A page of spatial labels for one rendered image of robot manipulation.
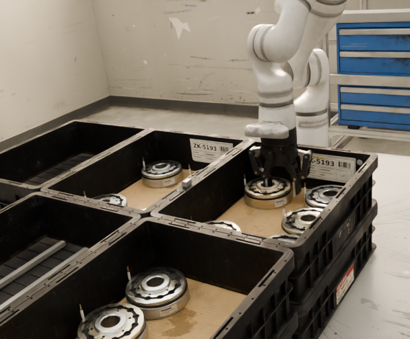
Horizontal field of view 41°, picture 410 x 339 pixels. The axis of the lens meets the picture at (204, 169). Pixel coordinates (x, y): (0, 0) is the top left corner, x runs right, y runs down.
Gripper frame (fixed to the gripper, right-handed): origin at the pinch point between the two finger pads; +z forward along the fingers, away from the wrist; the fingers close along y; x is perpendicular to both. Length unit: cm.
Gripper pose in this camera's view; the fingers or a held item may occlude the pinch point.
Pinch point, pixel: (282, 187)
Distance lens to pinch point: 119.1
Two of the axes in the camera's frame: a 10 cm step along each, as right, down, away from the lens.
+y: -8.7, -0.9, 4.8
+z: 1.2, 9.2, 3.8
